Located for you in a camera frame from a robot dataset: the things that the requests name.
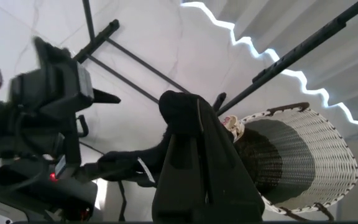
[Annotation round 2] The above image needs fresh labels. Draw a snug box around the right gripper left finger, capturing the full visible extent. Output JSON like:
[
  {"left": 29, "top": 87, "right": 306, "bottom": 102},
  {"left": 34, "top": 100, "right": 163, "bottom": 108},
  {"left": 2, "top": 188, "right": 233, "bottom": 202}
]
[{"left": 152, "top": 134, "right": 211, "bottom": 223}]

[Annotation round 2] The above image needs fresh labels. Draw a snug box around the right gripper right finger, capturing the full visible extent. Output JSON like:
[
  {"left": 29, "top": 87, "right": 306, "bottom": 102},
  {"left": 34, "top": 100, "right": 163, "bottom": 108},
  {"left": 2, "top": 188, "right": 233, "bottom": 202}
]
[{"left": 197, "top": 98, "right": 265, "bottom": 223}]

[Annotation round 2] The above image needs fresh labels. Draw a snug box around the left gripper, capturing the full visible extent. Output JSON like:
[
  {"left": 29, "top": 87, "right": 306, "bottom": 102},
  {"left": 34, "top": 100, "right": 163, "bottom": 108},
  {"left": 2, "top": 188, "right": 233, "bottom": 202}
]
[{"left": 9, "top": 36, "right": 121, "bottom": 121}]

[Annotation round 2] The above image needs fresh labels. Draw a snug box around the black t-shirt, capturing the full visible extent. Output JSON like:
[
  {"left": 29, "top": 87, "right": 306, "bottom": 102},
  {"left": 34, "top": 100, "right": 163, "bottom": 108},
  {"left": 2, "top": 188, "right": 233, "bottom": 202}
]
[{"left": 76, "top": 90, "right": 208, "bottom": 187}]

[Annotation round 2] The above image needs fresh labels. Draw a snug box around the white laundry basket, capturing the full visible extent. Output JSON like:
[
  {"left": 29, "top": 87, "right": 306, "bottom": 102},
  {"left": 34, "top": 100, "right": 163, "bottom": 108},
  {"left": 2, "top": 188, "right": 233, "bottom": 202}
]
[{"left": 225, "top": 101, "right": 358, "bottom": 222}]

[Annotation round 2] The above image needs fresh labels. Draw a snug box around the black clothes rack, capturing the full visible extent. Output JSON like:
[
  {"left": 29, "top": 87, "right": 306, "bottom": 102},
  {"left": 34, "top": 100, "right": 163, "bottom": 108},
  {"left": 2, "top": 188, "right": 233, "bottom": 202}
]
[{"left": 73, "top": 0, "right": 358, "bottom": 116}]

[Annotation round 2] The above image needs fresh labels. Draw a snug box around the cream printed garment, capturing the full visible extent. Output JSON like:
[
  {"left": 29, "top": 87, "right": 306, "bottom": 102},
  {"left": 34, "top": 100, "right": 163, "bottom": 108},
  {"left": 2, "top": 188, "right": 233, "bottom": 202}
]
[{"left": 221, "top": 114, "right": 246, "bottom": 142}]

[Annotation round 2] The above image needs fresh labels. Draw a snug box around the white curtain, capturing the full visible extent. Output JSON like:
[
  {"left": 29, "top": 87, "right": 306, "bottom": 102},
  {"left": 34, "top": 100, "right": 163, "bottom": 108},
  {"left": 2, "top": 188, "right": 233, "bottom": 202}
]
[{"left": 181, "top": 0, "right": 358, "bottom": 135}]

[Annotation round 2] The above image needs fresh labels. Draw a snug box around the black cable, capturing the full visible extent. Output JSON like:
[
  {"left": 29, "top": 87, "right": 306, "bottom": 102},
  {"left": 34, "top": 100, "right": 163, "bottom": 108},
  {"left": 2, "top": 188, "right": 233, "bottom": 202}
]
[
  {"left": 116, "top": 180, "right": 127, "bottom": 222},
  {"left": 75, "top": 114, "right": 90, "bottom": 138}
]

